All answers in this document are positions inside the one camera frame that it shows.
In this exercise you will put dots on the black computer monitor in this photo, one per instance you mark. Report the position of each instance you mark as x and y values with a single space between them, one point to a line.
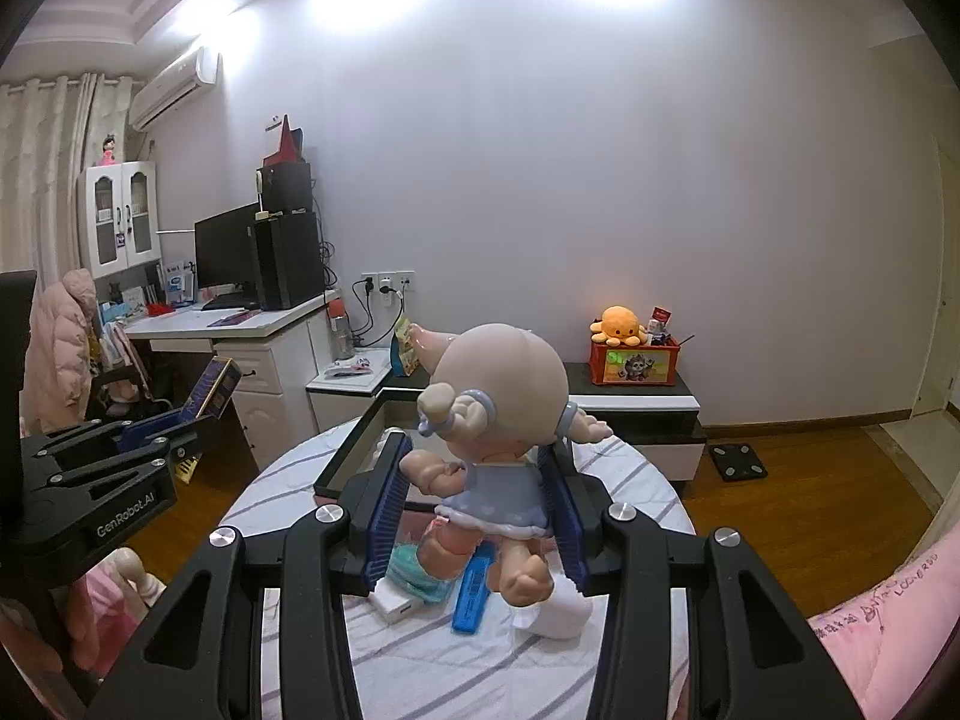
225 247

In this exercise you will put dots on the red printed storage crate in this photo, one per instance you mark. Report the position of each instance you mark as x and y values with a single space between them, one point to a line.
634 367

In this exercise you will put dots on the teal round plastic item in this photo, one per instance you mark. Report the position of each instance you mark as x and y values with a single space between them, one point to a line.
412 570

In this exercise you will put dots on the black and white low cabinet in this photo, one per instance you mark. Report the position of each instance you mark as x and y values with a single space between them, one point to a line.
645 420

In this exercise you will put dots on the white wall socket strip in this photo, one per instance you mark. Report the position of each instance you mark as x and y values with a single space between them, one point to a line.
386 285

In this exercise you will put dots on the white power bank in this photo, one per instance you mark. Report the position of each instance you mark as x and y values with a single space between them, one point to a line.
394 604

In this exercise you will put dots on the pink padded jacket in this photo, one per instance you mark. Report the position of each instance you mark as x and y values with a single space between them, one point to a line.
56 345

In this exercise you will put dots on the black speaker box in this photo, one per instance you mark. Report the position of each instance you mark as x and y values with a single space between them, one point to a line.
285 187

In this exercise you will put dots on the blue plastic bar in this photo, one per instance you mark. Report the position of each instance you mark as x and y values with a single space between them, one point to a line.
472 592

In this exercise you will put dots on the big-headed toy doll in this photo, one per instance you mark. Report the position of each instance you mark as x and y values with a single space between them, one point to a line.
495 375

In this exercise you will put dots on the small boxes in crate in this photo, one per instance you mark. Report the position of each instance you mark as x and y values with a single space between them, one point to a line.
660 326

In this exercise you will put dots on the white glass-door cabinet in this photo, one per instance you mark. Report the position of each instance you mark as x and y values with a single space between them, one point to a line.
120 240

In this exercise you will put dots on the small pink figurine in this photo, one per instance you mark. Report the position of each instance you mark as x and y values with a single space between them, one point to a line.
109 151

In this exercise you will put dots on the white side cabinet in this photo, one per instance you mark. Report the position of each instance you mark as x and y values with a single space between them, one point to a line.
337 409

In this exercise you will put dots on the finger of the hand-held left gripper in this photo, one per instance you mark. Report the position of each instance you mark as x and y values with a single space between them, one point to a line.
112 469
150 427

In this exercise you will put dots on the black storage box grey inside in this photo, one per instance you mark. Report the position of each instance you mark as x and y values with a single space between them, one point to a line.
352 450

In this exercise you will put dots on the bottle with red cap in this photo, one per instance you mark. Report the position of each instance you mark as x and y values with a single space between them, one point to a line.
343 334

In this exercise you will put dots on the red paper item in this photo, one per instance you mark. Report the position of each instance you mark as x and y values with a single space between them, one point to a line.
286 142

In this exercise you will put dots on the person's left hand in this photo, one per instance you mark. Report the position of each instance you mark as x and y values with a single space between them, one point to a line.
139 577

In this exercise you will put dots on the white air conditioner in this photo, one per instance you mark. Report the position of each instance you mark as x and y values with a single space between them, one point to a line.
176 86

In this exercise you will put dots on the person's left forearm pink sleeve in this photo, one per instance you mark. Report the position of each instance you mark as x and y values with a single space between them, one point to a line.
90 607

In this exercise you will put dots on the yellow blue snack bag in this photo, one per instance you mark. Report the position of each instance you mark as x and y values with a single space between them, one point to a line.
405 352

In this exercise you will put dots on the dark blue gold-trimmed box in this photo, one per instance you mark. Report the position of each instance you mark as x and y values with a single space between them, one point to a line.
217 386

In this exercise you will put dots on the orange octopus plush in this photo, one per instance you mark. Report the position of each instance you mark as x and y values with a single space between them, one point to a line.
619 324

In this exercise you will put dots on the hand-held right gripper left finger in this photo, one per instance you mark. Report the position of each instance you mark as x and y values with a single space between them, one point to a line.
386 514

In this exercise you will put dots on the white plastic bag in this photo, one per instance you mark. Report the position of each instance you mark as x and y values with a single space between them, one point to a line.
364 315

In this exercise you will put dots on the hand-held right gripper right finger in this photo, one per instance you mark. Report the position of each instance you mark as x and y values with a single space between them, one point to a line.
566 529

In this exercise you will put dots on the black office chair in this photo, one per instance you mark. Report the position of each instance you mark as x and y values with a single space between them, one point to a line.
120 382

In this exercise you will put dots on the small packets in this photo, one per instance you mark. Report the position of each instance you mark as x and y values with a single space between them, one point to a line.
349 370

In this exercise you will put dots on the beige curtain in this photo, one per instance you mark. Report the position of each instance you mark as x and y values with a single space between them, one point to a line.
37 180

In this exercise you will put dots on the blue white box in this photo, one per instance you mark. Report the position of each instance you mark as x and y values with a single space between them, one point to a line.
178 283

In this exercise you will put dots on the white door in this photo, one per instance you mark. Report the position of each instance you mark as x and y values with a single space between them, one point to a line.
937 315

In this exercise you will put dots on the black bathroom scale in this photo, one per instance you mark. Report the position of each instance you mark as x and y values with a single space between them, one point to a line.
739 461

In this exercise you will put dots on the white desk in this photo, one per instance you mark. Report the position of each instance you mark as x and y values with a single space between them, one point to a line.
277 390

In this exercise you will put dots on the white cloth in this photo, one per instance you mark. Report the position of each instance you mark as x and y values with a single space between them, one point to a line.
555 611

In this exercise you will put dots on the black keyboard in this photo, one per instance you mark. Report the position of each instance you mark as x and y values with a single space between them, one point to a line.
229 304

